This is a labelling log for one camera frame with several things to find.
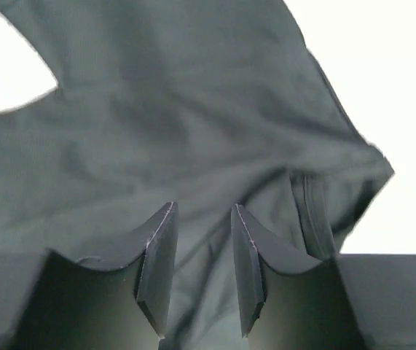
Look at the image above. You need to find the black t-shirt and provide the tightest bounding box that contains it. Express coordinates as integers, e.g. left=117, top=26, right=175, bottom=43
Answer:
left=0, top=1, right=394, bottom=349

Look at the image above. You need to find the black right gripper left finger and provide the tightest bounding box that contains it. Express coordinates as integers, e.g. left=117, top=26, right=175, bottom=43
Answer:
left=0, top=202, right=178, bottom=349

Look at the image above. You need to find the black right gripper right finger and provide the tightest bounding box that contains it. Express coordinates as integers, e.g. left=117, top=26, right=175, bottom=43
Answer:
left=231, top=205, right=366, bottom=349

